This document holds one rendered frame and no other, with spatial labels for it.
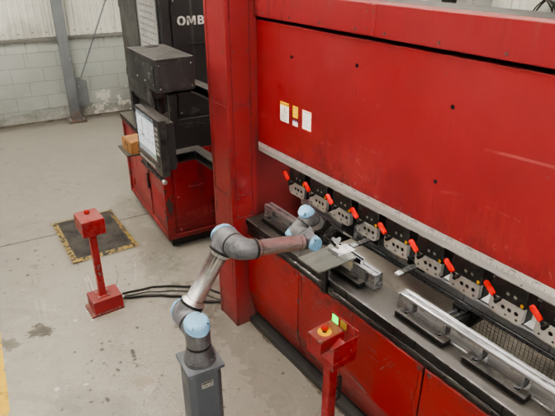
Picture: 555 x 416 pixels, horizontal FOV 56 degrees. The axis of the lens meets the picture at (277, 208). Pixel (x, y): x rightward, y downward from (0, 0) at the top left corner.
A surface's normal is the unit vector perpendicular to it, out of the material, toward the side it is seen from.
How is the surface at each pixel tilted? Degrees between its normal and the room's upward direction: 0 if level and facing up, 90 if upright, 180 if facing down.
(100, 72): 90
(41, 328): 0
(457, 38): 90
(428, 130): 90
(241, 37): 90
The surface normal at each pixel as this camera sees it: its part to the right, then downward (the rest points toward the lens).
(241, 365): 0.00, -0.90
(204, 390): 0.48, 0.39
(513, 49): -0.82, 0.26
